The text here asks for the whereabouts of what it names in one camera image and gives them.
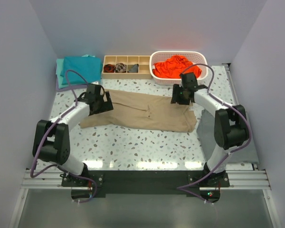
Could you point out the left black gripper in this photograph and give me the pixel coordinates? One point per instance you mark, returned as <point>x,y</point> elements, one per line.
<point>106,106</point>

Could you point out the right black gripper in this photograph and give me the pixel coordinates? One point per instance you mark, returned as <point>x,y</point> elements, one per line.
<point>175,99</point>

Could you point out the beige t shirt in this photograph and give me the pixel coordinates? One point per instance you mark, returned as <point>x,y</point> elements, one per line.
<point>143,111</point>

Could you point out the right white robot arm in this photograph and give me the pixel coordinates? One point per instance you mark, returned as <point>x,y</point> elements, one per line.
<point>231,129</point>

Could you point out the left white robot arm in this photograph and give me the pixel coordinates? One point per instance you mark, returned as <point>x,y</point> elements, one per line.
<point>51,147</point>

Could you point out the orange t shirt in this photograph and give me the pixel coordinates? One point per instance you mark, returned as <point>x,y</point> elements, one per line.
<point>172,67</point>

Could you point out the red black rolled socks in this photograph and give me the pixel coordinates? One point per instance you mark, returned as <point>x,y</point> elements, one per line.
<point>109,68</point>

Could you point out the patterned rolled socks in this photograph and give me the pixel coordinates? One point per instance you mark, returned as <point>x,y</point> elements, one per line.
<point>120,68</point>

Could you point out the folded teal t shirt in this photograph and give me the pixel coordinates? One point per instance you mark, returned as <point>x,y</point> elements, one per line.
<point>81,70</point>

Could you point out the grey folded cloth piece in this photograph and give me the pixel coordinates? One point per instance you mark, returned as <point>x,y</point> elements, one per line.
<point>133,69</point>

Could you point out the white plastic laundry basket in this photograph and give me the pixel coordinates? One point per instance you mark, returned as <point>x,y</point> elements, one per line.
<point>195,57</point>

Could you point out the wooden compartment organizer tray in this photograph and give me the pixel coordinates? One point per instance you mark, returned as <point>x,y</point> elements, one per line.
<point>142,61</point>

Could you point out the folded light turquoise shirt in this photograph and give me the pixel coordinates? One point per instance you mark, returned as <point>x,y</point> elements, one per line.
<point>59,69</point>

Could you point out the folded grey t shirt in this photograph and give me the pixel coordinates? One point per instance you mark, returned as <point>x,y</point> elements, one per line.
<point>205,131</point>

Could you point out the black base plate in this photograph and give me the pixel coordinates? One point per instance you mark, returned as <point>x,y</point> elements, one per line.
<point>101,183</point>

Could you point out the aluminium rail frame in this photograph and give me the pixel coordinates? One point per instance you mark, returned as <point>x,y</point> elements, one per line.
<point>44,203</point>

